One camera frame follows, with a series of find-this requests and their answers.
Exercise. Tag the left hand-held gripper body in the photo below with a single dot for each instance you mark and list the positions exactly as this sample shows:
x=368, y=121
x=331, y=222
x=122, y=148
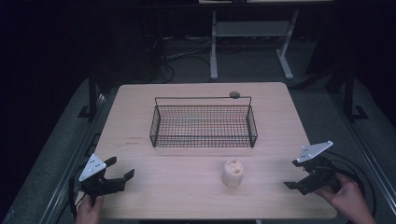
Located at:
x=92, y=174

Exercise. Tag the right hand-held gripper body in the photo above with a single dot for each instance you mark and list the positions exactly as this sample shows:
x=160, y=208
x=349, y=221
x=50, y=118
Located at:
x=318, y=174

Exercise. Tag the pale lotus root piece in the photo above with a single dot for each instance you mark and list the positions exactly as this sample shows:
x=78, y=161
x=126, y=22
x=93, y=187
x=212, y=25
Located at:
x=233, y=173

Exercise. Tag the person's right hand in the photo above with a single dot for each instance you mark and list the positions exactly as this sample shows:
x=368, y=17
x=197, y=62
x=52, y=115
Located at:
x=342, y=194

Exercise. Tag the person's left hand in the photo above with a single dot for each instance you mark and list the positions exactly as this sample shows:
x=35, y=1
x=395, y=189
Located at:
x=89, y=211

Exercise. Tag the black metal stand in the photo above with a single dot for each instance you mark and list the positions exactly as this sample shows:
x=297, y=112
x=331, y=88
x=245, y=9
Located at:
x=92, y=93
x=349, y=93

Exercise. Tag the small grey round object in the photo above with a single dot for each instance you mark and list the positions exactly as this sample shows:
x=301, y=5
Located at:
x=234, y=94

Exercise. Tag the aluminium frame rail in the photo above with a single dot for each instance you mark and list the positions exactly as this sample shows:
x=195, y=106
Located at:
x=70, y=177
x=370, y=161

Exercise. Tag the white metal desk frame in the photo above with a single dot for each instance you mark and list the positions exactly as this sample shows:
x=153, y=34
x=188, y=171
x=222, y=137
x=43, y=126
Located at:
x=252, y=29

